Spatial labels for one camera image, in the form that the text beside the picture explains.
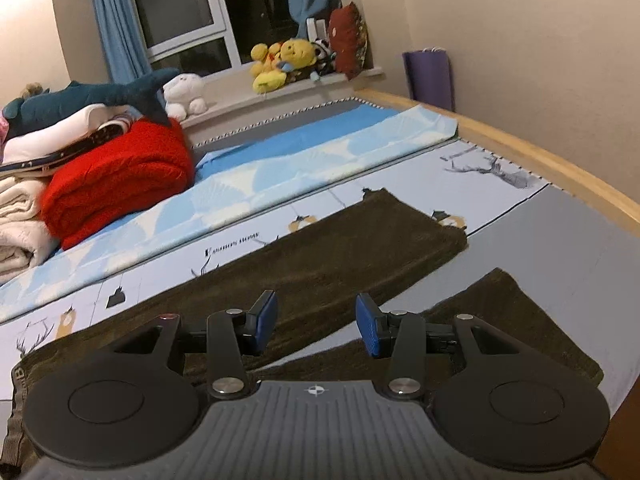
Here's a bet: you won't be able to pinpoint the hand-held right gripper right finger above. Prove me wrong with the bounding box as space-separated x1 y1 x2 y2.
354 293 503 401

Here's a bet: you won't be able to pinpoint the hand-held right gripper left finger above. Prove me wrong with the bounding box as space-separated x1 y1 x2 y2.
114 290 279 401

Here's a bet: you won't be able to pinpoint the dark olive corduroy pants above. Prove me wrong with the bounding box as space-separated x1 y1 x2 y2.
2 187 605 466

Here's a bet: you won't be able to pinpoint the light blue patterned blanket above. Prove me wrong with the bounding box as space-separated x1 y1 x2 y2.
0 105 460 325

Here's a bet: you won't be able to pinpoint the deer printed bed sheet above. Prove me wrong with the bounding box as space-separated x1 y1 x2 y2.
0 95 640 441

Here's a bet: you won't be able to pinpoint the red folded blanket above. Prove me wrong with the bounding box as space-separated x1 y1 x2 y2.
40 116 197 252

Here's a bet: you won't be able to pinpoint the white window sill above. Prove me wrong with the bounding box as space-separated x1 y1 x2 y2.
177 67 386 128

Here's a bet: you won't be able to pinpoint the dark patterned folded cloth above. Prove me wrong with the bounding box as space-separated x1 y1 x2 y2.
0 116 136 178

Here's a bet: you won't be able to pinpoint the cream folded blanket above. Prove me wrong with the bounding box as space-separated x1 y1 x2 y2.
0 175 61 286

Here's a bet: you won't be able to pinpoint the yellow bear plush toy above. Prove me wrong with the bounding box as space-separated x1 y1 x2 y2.
277 38 317 72

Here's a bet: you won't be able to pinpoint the black and white plush toy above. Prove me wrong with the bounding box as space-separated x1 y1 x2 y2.
310 39 337 80

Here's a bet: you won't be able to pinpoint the white folded cloth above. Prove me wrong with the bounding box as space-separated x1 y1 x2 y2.
2 104 136 166

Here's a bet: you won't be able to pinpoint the red cushion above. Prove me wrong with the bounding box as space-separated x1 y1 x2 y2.
327 1 370 81

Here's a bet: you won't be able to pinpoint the blue shark plush toy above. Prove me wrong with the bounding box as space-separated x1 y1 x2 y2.
2 67 181 138

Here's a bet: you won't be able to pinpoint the white framed window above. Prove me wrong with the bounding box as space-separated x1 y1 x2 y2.
125 0 301 63

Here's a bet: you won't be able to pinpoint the wooden bed frame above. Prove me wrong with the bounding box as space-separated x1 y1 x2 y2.
352 87 640 241

